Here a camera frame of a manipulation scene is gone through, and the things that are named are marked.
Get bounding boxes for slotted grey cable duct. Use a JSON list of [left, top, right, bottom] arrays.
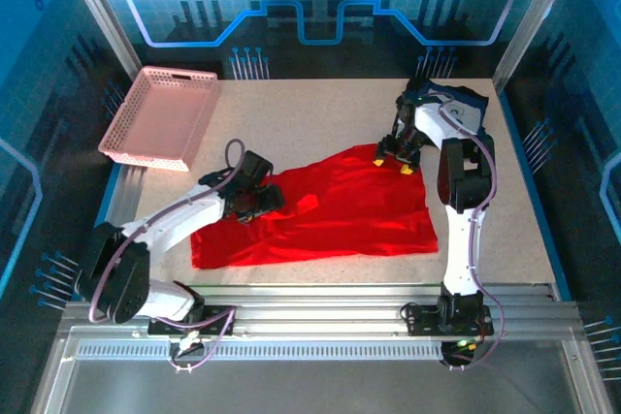
[[75, 339, 445, 363]]

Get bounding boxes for pink plastic basket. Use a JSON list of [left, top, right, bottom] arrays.
[[97, 65, 219, 172]]

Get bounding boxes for metal front panel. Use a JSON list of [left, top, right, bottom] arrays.
[[31, 360, 612, 414]]

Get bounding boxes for black round LED module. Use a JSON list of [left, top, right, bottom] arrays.
[[439, 338, 480, 370]]

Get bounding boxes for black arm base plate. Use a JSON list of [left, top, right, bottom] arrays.
[[401, 302, 495, 337], [147, 304, 238, 336]]

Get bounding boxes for white cable connector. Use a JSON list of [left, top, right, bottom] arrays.
[[175, 329, 204, 353]]

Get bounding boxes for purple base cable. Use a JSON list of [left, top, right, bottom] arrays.
[[448, 287, 507, 372], [169, 298, 237, 372]]

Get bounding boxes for navy cartoon print t-shirt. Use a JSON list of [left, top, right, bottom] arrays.
[[405, 78, 489, 139]]

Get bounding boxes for aluminium frame rail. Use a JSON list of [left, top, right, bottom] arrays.
[[62, 282, 583, 340]]

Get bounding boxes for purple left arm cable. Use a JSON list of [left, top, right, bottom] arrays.
[[88, 139, 246, 324]]

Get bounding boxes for red bear print t-shirt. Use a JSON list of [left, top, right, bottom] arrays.
[[190, 143, 441, 271]]

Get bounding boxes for aluminium frame post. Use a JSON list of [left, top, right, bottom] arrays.
[[53, 0, 143, 81], [492, 0, 583, 90]]

